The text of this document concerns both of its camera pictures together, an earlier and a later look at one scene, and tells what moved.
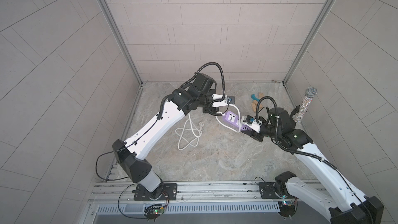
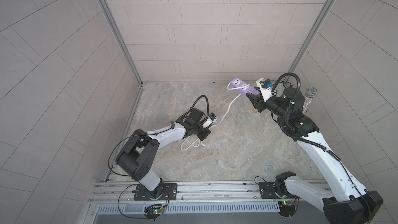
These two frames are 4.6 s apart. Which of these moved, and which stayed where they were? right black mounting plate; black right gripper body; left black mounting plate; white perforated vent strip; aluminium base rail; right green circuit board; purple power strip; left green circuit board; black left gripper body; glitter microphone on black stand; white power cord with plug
Moved: black right gripper body; white power cord with plug; purple power strip; black left gripper body
Stayed: glitter microphone on black stand; left green circuit board; aluminium base rail; left black mounting plate; white perforated vent strip; right black mounting plate; right green circuit board
